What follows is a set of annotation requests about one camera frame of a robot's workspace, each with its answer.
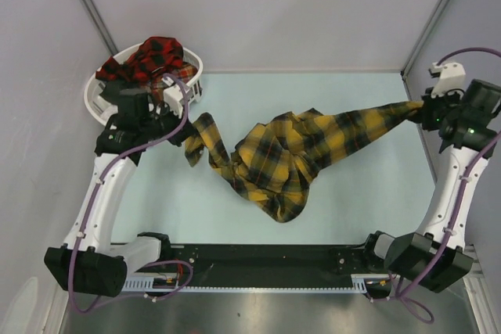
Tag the yellow plaid long sleeve shirt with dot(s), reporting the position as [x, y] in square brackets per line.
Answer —
[274, 165]

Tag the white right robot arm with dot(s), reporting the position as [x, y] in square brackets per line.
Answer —
[433, 255]

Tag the white plastic laundry basket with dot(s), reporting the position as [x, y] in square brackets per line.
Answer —
[101, 110]

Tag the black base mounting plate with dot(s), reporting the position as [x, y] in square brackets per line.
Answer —
[223, 265]

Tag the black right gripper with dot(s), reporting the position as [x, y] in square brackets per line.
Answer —
[427, 123]

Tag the red black checkered shirt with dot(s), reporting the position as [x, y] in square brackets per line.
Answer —
[153, 58]

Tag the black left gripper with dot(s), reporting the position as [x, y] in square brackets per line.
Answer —
[187, 130]

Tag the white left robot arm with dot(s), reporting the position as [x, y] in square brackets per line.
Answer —
[86, 262]

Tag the white cable duct rail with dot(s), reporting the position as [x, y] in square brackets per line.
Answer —
[356, 284]

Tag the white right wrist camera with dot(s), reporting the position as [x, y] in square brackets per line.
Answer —
[451, 76]

